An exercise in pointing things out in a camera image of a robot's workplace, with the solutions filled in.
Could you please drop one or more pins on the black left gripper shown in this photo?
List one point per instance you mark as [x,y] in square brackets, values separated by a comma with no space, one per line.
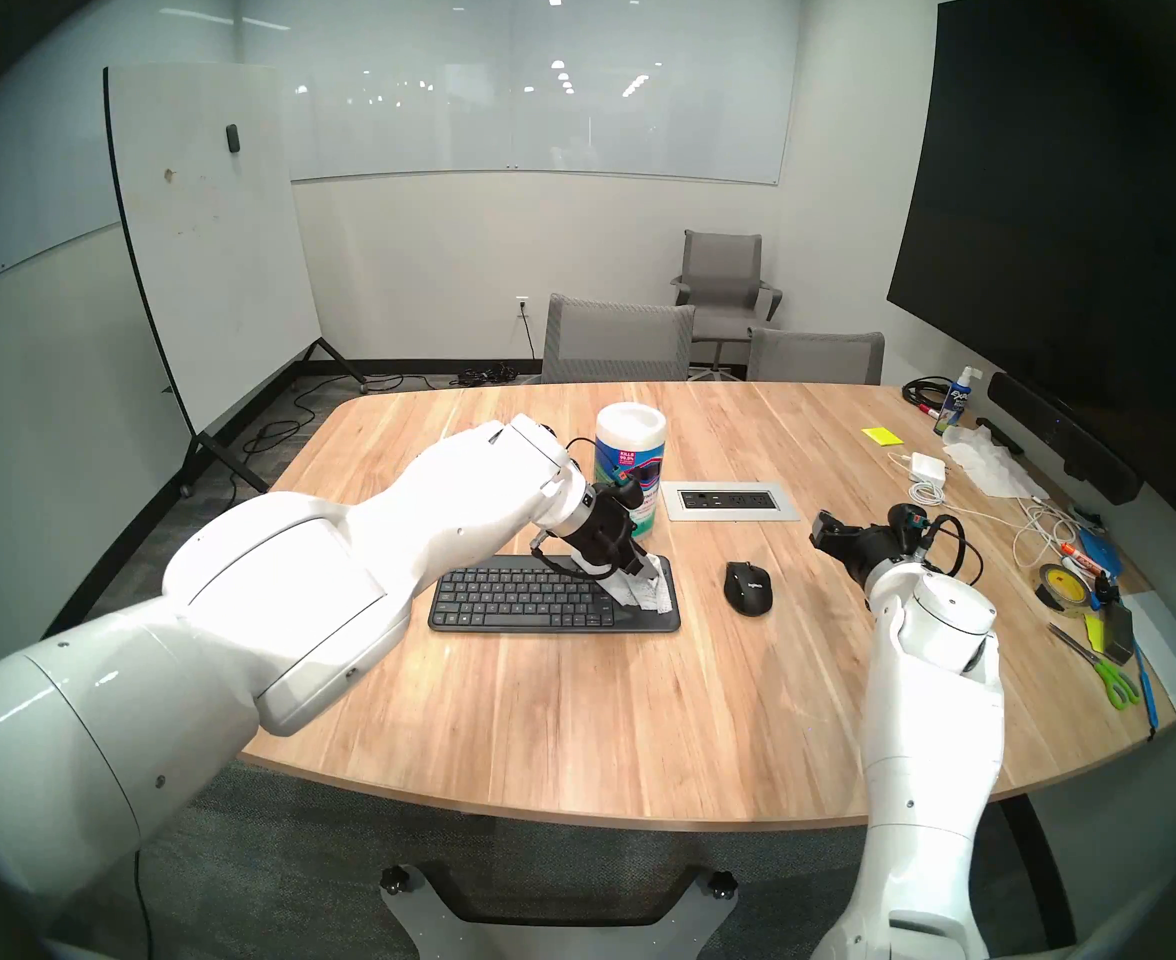
[603,533]

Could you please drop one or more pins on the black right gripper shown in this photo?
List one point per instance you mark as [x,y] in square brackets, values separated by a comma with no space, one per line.
[873,550]

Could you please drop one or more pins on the white disinfecting wipe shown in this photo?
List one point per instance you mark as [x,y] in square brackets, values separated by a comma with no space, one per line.
[648,593]

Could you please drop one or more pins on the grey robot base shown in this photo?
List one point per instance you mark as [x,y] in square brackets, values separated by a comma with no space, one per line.
[558,933]

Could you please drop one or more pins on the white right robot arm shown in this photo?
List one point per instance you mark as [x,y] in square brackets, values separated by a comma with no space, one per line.
[933,718]

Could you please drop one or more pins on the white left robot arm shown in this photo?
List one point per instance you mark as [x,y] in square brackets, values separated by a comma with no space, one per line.
[298,588]

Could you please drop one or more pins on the disinfecting wipes canister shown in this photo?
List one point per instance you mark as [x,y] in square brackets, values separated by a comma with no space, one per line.
[628,438]

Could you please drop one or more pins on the black Logitech mouse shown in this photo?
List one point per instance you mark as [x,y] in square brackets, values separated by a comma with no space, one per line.
[748,588]

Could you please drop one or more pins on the white table power outlet panel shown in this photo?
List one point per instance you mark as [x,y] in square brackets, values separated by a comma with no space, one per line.
[728,501]

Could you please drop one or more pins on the yellow sticky note pad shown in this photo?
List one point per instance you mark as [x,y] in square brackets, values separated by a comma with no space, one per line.
[882,436]

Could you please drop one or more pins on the white power adapter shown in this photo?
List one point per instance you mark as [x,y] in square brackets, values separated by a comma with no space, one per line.
[929,468]

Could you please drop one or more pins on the black Logitech keyboard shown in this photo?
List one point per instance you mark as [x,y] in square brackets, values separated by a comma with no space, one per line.
[508,598]

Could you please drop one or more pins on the crumpled white tissue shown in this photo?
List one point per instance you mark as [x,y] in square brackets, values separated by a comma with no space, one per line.
[993,468]

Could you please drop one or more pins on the grey mesh office chair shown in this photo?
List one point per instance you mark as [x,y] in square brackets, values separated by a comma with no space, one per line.
[816,358]
[618,340]

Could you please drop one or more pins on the blue whiteboard cleaner spray bottle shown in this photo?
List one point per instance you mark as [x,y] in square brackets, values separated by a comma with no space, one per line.
[954,403]

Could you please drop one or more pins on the yellow tape roll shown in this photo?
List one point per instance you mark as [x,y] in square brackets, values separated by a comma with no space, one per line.
[1063,588]

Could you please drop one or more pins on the orange capped marker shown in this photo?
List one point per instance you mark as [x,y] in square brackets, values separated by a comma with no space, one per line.
[1078,555]

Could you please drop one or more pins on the black video conference bar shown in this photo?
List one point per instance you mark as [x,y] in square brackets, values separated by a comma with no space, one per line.
[1063,436]

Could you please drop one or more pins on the blue flat packet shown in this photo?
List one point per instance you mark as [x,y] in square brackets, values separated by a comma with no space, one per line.
[1103,548]

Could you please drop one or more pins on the grey office chair with armrests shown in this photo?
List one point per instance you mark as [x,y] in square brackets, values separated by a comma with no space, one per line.
[723,268]

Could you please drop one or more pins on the black and yellow box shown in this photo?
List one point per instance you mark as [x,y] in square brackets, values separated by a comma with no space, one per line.
[1116,633]

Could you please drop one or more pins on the blue pen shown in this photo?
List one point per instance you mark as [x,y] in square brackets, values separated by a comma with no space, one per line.
[1145,688]

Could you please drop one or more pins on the white paper sheet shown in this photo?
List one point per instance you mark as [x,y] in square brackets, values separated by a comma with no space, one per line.
[1173,653]

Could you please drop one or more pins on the black table leg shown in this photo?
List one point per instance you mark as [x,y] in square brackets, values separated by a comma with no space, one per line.
[1038,868]

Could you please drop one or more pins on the large black TV screen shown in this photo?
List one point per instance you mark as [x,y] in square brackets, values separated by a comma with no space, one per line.
[1068,218]

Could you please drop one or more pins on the mobile whiteboard on stand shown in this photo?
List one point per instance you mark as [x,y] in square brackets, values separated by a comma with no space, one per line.
[218,228]

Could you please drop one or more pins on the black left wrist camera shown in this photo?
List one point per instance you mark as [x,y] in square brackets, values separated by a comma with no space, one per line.
[630,495]

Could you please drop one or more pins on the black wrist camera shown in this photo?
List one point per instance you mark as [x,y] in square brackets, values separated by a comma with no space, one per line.
[630,495]
[910,520]

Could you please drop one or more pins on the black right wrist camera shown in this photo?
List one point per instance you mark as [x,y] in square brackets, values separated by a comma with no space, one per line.
[910,520]

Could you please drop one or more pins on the glass wall whiteboard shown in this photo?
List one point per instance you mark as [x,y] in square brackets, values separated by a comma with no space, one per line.
[508,78]

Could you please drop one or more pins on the wall board with writing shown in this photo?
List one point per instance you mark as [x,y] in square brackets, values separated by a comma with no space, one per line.
[18,198]

